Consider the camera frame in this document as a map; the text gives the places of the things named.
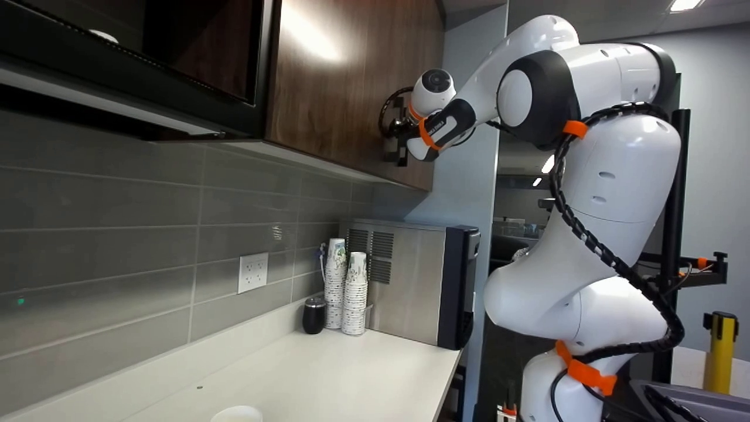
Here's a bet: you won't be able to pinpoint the yellow bollard post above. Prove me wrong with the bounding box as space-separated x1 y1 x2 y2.
703 313 738 394

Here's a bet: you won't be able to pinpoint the brown wooden cabinet door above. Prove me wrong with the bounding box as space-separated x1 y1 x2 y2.
264 0 444 191

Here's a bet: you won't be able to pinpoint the black metal robot stand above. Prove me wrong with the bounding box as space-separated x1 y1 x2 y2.
637 85 737 422

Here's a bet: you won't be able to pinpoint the white wall power outlet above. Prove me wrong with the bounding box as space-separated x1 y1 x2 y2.
237 253 267 293

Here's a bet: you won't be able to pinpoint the black robot cable conduit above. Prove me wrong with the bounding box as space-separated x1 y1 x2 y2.
547 104 686 422

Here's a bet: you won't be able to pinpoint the short paper cup stack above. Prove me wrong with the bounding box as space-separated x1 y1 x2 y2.
343 252 367 336

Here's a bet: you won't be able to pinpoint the tall paper cup stack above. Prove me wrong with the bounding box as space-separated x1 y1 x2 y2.
323 237 346 330

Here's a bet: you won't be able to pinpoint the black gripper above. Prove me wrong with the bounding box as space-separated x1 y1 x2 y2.
378 88 413 166

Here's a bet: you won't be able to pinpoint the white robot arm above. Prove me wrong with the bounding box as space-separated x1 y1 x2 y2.
389 14 685 422

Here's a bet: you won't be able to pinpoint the black tumbler cup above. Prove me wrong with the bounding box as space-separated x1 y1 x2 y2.
302 299 325 336

